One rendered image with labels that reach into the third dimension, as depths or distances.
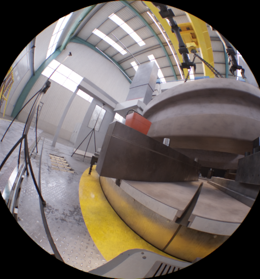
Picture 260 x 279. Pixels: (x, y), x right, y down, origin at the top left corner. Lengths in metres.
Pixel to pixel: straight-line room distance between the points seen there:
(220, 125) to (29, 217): 1.58
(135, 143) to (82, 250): 0.74
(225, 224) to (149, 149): 0.73
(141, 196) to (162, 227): 0.22
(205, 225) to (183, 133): 0.92
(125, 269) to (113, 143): 0.60
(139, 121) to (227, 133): 0.88
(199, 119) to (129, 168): 0.88
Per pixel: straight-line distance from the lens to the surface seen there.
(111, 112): 4.43
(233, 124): 1.16
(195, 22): 11.30
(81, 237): 0.60
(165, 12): 0.92
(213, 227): 0.52
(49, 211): 0.71
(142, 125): 0.76
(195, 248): 0.62
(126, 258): 0.27
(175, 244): 0.61
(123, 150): 0.65
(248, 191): 1.02
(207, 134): 1.06
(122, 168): 0.67
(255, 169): 0.87
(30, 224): 0.63
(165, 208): 0.50
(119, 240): 0.64
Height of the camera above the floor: 0.49
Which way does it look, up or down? 10 degrees up
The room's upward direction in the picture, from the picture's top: 16 degrees clockwise
